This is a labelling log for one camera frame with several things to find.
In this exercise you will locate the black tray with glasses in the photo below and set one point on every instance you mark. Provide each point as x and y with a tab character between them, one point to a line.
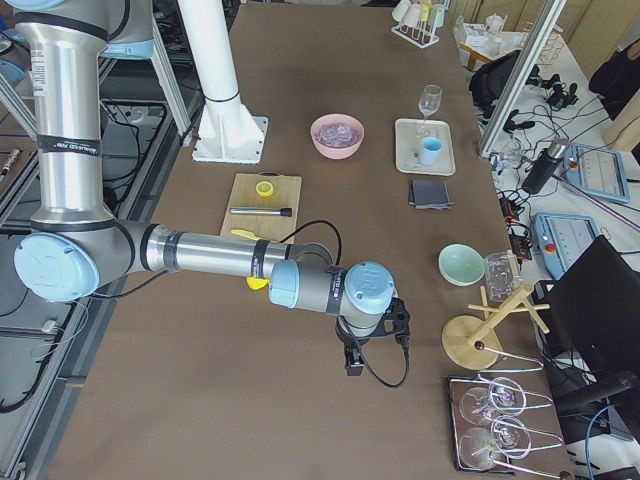
488	432

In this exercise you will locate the green bowl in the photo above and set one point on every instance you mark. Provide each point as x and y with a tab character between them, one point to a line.
461	265

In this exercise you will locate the clear glass jar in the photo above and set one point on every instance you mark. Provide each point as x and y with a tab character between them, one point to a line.
500	275

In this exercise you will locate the black thermos bottle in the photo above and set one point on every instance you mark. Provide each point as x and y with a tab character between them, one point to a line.
545	166

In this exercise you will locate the light blue cup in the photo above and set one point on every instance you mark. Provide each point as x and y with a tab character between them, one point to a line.
430	149

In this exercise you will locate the clear ice cubes pile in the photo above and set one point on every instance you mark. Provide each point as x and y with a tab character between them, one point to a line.
337	135

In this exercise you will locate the grey folded cloth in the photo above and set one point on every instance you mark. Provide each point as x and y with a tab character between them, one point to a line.
428	194

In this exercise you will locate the half lemon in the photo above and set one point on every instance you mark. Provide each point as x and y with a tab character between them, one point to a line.
265	189

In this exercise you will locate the black monitor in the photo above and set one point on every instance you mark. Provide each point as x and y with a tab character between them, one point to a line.
597	304

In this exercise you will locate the beige serving tray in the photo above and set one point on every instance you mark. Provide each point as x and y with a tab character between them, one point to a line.
408	136

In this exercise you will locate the blue teach pendant far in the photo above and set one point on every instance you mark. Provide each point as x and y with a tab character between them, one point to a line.
597	171

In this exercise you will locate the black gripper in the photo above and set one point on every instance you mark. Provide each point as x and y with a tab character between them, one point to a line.
350	343

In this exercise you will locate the steel muddler black tip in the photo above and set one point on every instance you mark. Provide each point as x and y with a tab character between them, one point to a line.
261	211

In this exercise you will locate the white wire cup rack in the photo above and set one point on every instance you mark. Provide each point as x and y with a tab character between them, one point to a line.
418	21

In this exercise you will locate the blue teach pendant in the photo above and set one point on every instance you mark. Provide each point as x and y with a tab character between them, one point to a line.
561	239
597	171

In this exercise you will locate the clear wine glass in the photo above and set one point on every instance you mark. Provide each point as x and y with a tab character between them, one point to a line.
430	100

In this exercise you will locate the yellow plastic knife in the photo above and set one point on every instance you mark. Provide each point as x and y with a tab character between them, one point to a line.
245	234

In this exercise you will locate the yellow lemon upper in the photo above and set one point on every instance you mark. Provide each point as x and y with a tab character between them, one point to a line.
256	283

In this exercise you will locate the bamboo cutting board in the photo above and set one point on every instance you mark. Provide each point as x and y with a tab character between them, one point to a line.
243	194

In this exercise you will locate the blue teach pendant near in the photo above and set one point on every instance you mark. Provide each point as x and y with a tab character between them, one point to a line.
561	239

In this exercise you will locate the black backpack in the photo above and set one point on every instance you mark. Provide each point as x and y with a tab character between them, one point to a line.
489	81

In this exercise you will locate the aluminium frame post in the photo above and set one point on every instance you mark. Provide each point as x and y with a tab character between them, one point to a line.
536	40

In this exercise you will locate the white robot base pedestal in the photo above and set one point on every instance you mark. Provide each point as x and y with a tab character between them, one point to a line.
227	133

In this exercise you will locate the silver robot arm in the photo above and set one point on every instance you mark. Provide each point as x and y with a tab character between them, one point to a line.
78	245

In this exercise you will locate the wooden cup tree stand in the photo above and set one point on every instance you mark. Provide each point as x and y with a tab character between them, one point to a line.
471	342

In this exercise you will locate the pink bowl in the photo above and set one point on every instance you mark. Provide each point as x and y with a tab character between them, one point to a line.
331	153

